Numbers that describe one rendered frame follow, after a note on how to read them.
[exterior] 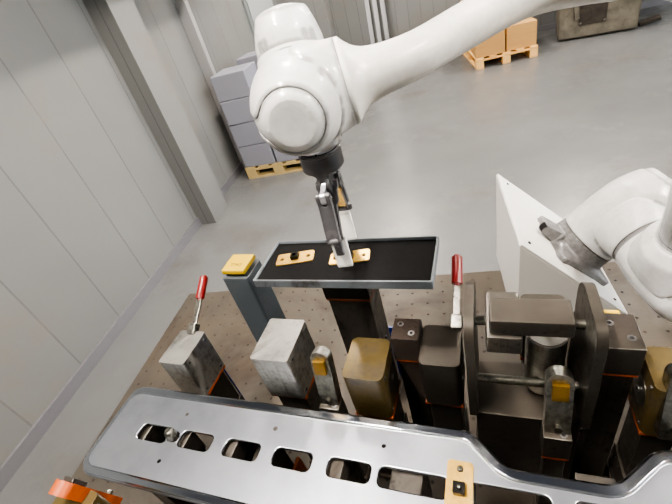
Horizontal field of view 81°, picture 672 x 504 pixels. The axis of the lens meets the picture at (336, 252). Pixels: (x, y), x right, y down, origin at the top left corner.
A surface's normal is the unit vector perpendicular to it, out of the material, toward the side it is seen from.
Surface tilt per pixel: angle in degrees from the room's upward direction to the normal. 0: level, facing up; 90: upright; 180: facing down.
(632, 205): 39
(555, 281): 90
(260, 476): 0
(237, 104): 90
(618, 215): 47
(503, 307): 0
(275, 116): 93
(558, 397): 78
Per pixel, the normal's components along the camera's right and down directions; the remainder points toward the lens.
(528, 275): -0.16, 0.62
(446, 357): -0.24, -0.78
